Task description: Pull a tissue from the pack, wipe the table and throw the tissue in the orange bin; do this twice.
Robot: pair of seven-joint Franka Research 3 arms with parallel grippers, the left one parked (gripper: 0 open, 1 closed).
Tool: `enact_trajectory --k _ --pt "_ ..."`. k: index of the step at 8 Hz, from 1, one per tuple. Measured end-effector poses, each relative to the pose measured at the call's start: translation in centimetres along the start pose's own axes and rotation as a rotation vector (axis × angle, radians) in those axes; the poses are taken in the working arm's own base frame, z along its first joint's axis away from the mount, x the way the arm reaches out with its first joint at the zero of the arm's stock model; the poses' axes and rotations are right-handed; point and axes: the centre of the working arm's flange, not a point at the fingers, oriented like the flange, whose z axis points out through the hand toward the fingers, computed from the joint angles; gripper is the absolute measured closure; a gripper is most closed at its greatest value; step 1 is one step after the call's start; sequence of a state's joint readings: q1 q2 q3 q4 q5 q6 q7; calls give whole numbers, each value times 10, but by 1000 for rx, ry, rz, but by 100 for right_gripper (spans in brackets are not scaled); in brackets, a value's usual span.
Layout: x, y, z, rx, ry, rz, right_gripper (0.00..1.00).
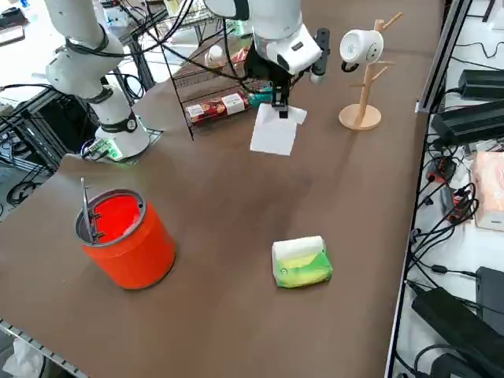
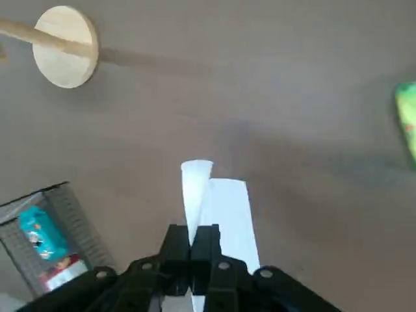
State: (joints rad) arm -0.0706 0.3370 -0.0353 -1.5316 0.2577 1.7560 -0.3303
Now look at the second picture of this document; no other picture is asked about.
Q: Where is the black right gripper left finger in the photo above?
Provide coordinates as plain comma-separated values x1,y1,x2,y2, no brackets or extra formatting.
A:
14,224,192,312

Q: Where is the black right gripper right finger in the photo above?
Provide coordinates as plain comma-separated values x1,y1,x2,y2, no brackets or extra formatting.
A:
190,223,342,312

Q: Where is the white tissue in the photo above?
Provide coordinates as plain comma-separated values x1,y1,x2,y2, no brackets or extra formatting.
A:
180,159,261,312

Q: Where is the green tissue pack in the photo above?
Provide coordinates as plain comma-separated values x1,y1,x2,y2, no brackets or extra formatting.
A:
394,81,416,170

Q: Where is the red packet white label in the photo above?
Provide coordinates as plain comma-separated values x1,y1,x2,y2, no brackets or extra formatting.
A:
44,252,91,293

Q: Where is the teal snack packet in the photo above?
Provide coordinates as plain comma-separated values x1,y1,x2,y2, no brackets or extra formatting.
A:
18,205,70,261

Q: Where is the wooden mug tree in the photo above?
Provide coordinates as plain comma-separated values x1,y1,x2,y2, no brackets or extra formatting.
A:
0,5,98,89

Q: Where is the black wire shelf rack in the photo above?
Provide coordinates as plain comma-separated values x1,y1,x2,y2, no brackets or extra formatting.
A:
0,181,115,302

